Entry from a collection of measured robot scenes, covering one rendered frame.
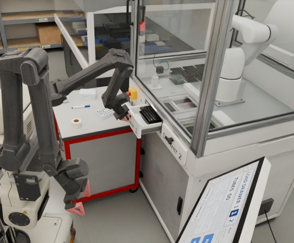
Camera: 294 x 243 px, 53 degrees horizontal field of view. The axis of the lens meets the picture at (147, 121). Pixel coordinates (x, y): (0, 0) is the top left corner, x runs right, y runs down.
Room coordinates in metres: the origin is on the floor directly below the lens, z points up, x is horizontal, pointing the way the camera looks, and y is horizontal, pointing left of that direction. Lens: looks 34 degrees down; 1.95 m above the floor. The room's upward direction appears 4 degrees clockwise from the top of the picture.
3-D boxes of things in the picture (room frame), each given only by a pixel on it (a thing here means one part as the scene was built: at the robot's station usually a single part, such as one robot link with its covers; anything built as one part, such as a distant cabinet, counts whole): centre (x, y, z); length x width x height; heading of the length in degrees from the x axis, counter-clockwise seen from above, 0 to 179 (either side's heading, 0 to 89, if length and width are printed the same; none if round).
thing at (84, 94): (2.08, 0.49, 0.79); 0.13 x 0.09 x 0.05; 96
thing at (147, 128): (1.71, -0.09, 0.86); 0.40 x 0.26 x 0.06; 115
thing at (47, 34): (5.07, 1.80, 0.28); 0.41 x 0.32 x 0.28; 119
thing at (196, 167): (1.86, -0.49, 0.87); 1.02 x 0.95 x 0.14; 25
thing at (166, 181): (1.85, -0.49, 0.40); 1.03 x 0.95 x 0.80; 25
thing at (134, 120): (1.62, 0.10, 0.87); 0.29 x 0.02 x 0.11; 25
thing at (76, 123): (1.67, 0.48, 0.78); 0.07 x 0.07 x 0.04
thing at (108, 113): (1.82, 0.31, 0.78); 0.12 x 0.08 x 0.04; 136
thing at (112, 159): (1.93, 0.42, 0.38); 0.62 x 0.58 x 0.76; 25
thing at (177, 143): (1.40, -0.17, 0.87); 0.29 x 0.02 x 0.11; 25
